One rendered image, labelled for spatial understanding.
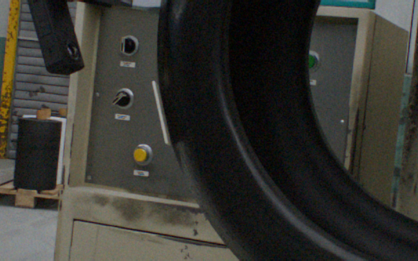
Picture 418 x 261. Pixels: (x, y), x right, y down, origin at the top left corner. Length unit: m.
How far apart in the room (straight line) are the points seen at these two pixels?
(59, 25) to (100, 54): 0.71
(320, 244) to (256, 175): 0.08
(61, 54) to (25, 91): 9.66
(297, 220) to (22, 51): 9.92
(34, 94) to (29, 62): 0.37
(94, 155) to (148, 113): 0.14
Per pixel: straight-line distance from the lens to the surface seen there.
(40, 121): 7.13
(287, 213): 0.80
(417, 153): 1.14
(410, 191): 1.14
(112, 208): 1.66
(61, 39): 1.02
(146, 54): 1.68
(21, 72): 10.68
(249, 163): 0.81
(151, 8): 0.96
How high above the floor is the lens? 1.12
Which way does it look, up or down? 3 degrees down
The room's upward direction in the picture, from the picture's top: 6 degrees clockwise
